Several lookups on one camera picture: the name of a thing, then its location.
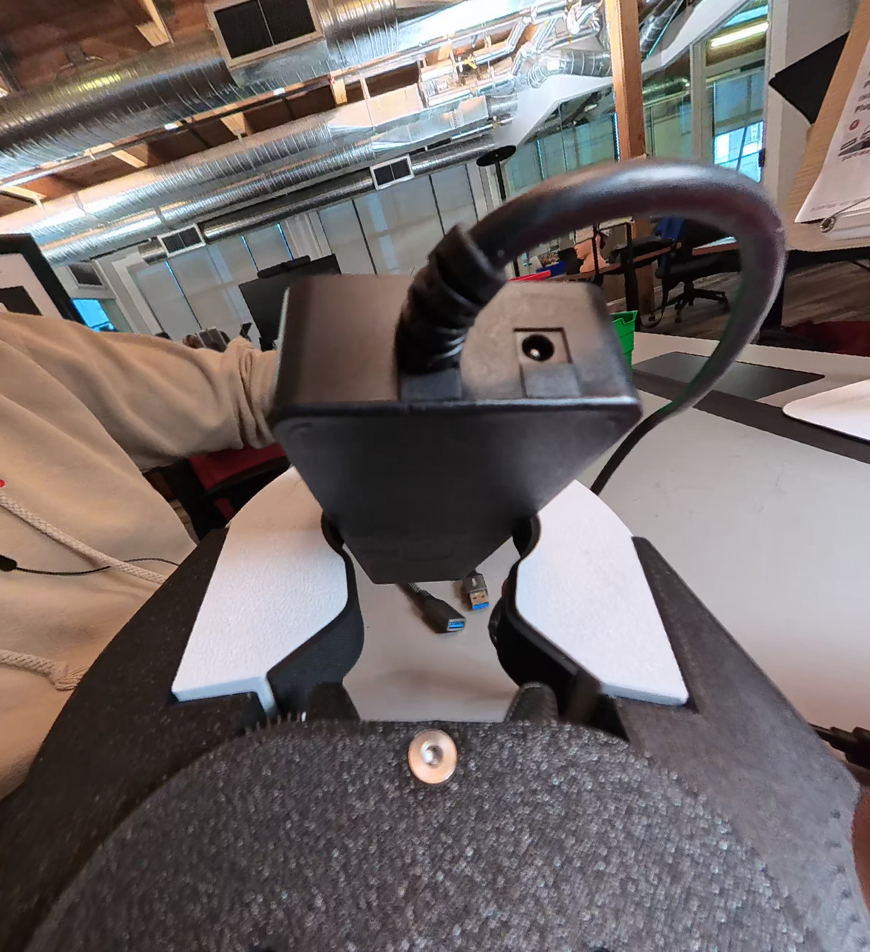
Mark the black framed sign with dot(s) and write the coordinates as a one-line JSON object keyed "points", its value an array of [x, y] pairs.
{"points": [[3, 295]]}

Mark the black floor lamp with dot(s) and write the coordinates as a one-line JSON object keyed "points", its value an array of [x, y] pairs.
{"points": [[497, 158]]}

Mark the ceiling air vent box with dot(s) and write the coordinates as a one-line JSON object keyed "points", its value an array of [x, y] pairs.
{"points": [[264, 26]]}

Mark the green plastic bin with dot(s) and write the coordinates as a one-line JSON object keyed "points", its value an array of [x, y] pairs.
{"points": [[623, 331]]}

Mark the black usb hub box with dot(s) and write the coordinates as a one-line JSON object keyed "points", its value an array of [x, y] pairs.
{"points": [[435, 476]]}

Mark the wooden board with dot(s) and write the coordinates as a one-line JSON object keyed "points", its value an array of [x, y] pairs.
{"points": [[840, 89]]}

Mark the person's beige hoodie torso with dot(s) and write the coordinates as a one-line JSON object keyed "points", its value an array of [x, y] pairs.
{"points": [[33, 654]]}

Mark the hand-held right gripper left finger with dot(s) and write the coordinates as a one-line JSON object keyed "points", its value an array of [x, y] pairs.
{"points": [[256, 602]]}

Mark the white desk pad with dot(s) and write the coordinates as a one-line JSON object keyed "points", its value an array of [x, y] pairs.
{"points": [[851, 409]]}

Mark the black desk mat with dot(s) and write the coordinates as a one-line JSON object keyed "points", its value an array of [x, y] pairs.
{"points": [[740, 375]]}

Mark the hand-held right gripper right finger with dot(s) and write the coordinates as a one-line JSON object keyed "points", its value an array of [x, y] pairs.
{"points": [[599, 602]]}

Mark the red chair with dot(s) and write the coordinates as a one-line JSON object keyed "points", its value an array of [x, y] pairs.
{"points": [[234, 468]]}

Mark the blue-tipped usb plug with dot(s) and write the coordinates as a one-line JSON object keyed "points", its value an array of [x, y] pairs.
{"points": [[477, 593]]}

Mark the wooden post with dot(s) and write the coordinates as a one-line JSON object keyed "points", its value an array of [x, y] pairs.
{"points": [[625, 74]]}

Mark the black monitor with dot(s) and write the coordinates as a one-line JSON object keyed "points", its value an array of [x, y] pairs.
{"points": [[264, 305]]}

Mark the black office chair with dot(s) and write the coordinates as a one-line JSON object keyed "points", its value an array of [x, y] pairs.
{"points": [[692, 260]]}

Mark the silver ventilation duct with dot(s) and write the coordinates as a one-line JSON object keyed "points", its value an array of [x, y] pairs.
{"points": [[107, 104], [219, 190]]}

